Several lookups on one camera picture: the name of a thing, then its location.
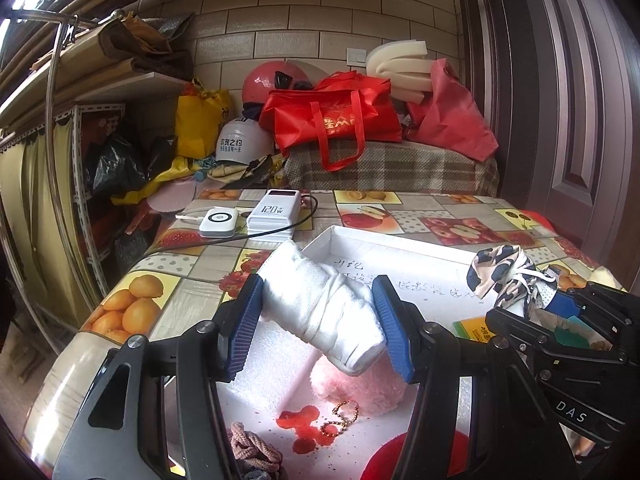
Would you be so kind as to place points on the bent metal pipe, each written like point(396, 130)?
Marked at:
point(50, 110)

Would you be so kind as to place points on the pink fluffy pompom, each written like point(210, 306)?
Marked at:
point(360, 392)

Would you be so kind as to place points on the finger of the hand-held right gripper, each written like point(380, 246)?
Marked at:
point(607, 305)
point(540, 340)

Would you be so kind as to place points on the pink helmet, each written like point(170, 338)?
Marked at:
point(270, 82)

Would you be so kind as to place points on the white helmet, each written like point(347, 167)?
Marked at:
point(240, 142)

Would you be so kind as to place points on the plaid bench cover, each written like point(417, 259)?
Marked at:
point(390, 167)

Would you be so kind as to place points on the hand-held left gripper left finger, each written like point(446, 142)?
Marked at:
point(244, 332)

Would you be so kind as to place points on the red round fabric item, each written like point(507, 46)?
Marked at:
point(392, 457)

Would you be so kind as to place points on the white towel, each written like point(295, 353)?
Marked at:
point(320, 310)

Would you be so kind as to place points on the white foam pad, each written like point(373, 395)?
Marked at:
point(400, 65)

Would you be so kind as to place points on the fruit print tablecloth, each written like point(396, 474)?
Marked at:
point(210, 260)

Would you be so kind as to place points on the green yellow card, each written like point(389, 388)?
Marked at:
point(470, 328)

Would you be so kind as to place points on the yellow curtain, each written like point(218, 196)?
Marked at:
point(30, 220)

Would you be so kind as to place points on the white wall switch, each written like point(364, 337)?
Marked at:
point(356, 55)

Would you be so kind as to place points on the pink round pad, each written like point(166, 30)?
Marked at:
point(172, 196)

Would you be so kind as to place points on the black plastic bag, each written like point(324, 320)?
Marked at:
point(115, 160)

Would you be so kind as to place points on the stack of wooden boards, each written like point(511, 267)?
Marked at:
point(75, 50)

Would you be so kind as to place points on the grey metal door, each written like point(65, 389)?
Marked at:
point(565, 110)

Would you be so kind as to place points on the white shallow box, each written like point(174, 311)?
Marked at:
point(400, 260)

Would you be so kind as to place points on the yellow shopping bag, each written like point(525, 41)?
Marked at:
point(200, 120)

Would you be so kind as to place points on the red tote bag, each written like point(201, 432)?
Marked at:
point(335, 115)

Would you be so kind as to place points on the red cloth bag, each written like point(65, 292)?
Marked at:
point(450, 117)

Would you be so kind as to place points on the large white power bank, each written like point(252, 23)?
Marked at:
point(272, 214)

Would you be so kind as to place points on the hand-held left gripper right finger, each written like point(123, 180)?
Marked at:
point(395, 335)

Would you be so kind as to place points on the small white power bank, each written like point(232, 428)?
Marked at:
point(217, 222)

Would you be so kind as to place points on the red flat charm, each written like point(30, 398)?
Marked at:
point(300, 422)

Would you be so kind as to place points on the patterned cloth pouch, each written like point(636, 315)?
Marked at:
point(502, 270)

